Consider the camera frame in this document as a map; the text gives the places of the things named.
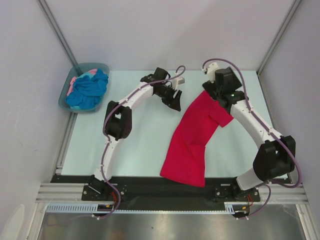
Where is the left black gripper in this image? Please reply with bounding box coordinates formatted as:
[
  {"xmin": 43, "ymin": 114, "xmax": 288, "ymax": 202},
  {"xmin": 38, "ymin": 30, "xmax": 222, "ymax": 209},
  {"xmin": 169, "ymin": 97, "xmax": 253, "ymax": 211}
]
[{"xmin": 155, "ymin": 85, "xmax": 182, "ymax": 112}]

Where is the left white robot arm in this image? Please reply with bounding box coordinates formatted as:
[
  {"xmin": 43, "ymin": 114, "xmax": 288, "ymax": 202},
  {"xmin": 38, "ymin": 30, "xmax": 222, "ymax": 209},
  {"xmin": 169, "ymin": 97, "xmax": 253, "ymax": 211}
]
[{"xmin": 93, "ymin": 65, "xmax": 186, "ymax": 183}]

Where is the left aluminium corner post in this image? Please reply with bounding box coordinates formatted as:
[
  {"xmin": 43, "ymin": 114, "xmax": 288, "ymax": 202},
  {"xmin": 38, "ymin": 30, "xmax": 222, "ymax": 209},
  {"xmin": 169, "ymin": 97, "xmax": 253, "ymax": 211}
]
[{"xmin": 36, "ymin": 0, "xmax": 78, "ymax": 66}]

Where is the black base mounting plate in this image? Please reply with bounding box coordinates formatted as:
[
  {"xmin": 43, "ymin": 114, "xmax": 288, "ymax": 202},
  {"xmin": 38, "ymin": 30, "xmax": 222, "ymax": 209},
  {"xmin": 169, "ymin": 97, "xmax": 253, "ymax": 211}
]
[{"xmin": 49, "ymin": 174, "xmax": 293, "ymax": 211}]

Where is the blue t shirt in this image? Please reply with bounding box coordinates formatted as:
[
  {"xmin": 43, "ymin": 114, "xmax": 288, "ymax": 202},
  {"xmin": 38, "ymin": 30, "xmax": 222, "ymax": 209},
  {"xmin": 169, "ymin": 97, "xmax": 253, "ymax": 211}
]
[{"xmin": 64, "ymin": 68, "xmax": 109, "ymax": 110}]

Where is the aluminium corner post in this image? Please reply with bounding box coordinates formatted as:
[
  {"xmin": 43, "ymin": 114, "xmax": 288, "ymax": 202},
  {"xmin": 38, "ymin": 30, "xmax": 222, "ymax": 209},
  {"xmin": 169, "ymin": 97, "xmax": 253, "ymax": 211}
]
[
  {"xmin": 256, "ymin": 0, "xmax": 304, "ymax": 77},
  {"xmin": 36, "ymin": 0, "xmax": 78, "ymax": 66}
]

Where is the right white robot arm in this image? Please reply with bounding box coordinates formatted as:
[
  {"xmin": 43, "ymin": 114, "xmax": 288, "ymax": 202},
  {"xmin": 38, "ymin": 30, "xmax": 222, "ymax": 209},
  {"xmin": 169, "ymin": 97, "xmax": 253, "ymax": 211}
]
[{"xmin": 202, "ymin": 62, "xmax": 296, "ymax": 201}]

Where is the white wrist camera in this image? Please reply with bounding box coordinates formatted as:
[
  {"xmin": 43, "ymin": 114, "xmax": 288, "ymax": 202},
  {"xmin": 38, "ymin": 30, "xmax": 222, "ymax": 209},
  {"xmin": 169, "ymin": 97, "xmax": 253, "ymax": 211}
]
[
  {"xmin": 171, "ymin": 76, "xmax": 185, "ymax": 88},
  {"xmin": 201, "ymin": 62, "xmax": 220, "ymax": 83}
]

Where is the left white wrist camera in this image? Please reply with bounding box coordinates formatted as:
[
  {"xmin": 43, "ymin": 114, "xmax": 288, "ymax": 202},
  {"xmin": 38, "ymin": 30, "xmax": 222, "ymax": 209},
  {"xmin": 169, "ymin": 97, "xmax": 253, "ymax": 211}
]
[{"xmin": 171, "ymin": 76, "xmax": 185, "ymax": 88}]

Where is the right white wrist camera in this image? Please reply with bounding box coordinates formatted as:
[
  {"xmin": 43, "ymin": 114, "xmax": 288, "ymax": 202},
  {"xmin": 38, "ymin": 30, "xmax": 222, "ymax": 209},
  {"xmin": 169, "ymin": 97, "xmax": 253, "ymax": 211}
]
[{"xmin": 201, "ymin": 62, "xmax": 220, "ymax": 83}]

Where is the pink t shirt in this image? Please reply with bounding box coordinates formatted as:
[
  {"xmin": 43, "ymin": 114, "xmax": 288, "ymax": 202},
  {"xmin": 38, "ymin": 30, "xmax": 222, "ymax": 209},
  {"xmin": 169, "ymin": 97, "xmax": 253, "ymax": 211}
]
[{"xmin": 66, "ymin": 68, "xmax": 98, "ymax": 96}]

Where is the aluminium front rail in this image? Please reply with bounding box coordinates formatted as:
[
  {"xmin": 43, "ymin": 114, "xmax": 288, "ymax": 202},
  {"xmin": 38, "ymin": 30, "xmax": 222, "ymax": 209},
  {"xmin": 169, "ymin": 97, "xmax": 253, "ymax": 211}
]
[{"xmin": 36, "ymin": 183, "xmax": 308, "ymax": 204}]

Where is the right aluminium corner post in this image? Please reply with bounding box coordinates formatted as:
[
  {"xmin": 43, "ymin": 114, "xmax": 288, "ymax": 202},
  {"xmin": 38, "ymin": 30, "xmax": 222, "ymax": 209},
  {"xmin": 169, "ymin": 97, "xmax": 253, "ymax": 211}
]
[{"xmin": 256, "ymin": 0, "xmax": 304, "ymax": 77}]

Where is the slotted cable duct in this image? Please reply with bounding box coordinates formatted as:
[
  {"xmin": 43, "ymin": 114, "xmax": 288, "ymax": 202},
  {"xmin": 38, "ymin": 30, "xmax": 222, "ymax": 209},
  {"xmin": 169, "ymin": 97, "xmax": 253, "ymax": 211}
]
[{"xmin": 46, "ymin": 203, "xmax": 250, "ymax": 215}]

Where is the light teal t shirt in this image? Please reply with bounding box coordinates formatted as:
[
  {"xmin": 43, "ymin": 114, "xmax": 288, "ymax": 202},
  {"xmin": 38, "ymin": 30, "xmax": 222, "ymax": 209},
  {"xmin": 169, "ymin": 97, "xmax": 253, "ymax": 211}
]
[{"xmin": 66, "ymin": 72, "xmax": 94, "ymax": 109}]

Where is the red t shirt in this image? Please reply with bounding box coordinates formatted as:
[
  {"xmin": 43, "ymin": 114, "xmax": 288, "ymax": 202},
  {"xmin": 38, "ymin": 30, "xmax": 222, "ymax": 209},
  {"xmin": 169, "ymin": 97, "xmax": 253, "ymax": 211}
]
[{"xmin": 159, "ymin": 90, "xmax": 233, "ymax": 188}]

